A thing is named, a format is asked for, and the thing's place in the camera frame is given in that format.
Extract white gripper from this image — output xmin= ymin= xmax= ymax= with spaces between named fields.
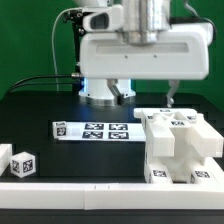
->
xmin=80 ymin=23 xmax=213 ymax=108

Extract long white chair back post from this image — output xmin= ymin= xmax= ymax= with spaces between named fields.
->
xmin=134 ymin=108 xmax=224 ymax=163

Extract white chair seat piece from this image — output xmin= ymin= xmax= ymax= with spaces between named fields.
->
xmin=143 ymin=133 xmax=209 ymax=184

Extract small white tagged cube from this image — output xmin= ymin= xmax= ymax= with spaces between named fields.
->
xmin=52 ymin=121 xmax=67 ymax=138

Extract white sheet with tags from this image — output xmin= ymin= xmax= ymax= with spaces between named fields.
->
xmin=57 ymin=122 xmax=145 ymax=142

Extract white tagged cube front left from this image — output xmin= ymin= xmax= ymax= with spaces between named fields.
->
xmin=10 ymin=152 xmax=36 ymax=178

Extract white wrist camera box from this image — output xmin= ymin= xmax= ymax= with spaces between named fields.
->
xmin=83 ymin=4 xmax=124 ymax=32

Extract white U-shaped boundary frame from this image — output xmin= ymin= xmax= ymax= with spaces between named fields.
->
xmin=0 ymin=144 xmax=224 ymax=210

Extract black cables at base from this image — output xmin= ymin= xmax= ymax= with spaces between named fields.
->
xmin=6 ymin=73 xmax=84 ymax=96

